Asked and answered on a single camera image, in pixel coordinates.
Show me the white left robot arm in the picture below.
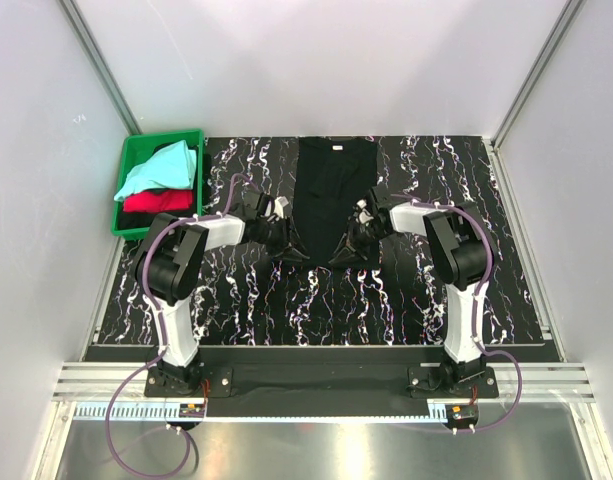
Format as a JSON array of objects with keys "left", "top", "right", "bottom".
[{"left": 133, "top": 191, "right": 309, "bottom": 396}]

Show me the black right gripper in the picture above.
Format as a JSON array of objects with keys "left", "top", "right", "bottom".
[{"left": 329, "top": 218, "right": 389, "bottom": 266}]

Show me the red t shirt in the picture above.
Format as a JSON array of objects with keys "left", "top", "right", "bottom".
[{"left": 122, "top": 189, "right": 194, "bottom": 213}]

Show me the black t shirt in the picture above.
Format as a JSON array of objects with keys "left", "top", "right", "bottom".
[{"left": 292, "top": 137, "right": 378, "bottom": 268}]

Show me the left aluminium corner post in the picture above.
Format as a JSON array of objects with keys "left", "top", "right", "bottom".
[{"left": 57, "top": 0, "right": 142, "bottom": 135}]

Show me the white slotted cable duct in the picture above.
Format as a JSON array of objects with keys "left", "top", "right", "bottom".
[{"left": 73, "top": 401, "right": 448, "bottom": 424}]

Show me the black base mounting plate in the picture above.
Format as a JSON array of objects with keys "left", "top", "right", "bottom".
[{"left": 145, "top": 346, "right": 499, "bottom": 413}]

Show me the black marble pattern mat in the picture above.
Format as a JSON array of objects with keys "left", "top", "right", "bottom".
[{"left": 91, "top": 134, "right": 546, "bottom": 347}]

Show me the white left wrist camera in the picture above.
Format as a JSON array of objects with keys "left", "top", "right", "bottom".
[{"left": 272, "top": 196, "right": 290, "bottom": 219}]

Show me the green plastic bin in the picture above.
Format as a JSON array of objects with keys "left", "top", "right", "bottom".
[{"left": 111, "top": 129, "right": 204, "bottom": 241}]

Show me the black folded shirt in bin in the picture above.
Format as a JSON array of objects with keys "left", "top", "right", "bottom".
[{"left": 116, "top": 205, "right": 197, "bottom": 230}]

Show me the aluminium corner post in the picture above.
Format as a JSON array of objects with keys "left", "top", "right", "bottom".
[
  {"left": 490, "top": 0, "right": 586, "bottom": 151},
  {"left": 57, "top": 0, "right": 142, "bottom": 135}
]

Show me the right aluminium corner post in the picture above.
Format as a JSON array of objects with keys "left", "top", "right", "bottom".
[{"left": 490, "top": 0, "right": 586, "bottom": 151}]

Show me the aluminium frame rail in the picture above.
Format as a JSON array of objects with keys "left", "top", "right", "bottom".
[{"left": 53, "top": 362, "right": 143, "bottom": 401}]

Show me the light blue t shirt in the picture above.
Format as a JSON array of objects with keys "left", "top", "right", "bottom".
[{"left": 114, "top": 140, "right": 198, "bottom": 202}]

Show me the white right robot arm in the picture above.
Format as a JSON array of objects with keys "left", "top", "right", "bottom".
[{"left": 329, "top": 187, "right": 495, "bottom": 397}]

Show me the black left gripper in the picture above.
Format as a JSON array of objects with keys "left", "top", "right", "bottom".
[{"left": 256, "top": 216, "right": 309, "bottom": 263}]

